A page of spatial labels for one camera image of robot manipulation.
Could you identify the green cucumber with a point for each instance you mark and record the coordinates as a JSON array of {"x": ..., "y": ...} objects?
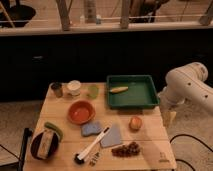
[{"x": 54, "y": 128}]

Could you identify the dark grape bunch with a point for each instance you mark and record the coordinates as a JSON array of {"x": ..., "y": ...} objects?
[{"x": 129, "y": 150}]

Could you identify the green plastic tray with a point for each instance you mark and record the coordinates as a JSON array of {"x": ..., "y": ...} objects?
[{"x": 141, "y": 93}]

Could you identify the white black dish brush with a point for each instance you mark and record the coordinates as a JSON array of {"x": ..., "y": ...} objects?
[{"x": 80, "y": 158}]

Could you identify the blue cloth piece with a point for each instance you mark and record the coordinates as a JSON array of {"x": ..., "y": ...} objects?
[{"x": 112, "y": 138}]

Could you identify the beige wrapped bar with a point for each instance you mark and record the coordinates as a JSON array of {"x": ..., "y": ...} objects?
[{"x": 45, "y": 144}]

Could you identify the white cup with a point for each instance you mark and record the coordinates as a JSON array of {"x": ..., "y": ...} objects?
[{"x": 74, "y": 87}]

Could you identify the black chair frame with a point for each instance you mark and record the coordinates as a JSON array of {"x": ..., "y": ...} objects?
[{"x": 18, "y": 166}]

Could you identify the red bowl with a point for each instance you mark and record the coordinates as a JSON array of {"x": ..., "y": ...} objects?
[{"x": 80, "y": 112}]

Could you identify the yellow corn cob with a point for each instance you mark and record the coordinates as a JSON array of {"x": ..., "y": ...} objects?
[{"x": 118, "y": 89}]

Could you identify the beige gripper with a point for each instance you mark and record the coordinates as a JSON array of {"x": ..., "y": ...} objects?
[{"x": 168, "y": 115}]

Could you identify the blue sponge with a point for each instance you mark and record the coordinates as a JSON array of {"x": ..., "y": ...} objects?
[{"x": 91, "y": 128}]

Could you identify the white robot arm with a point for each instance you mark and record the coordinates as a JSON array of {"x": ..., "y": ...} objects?
[{"x": 185, "y": 83}]

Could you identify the green small cup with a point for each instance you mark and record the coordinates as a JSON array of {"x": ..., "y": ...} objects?
[{"x": 93, "y": 91}]

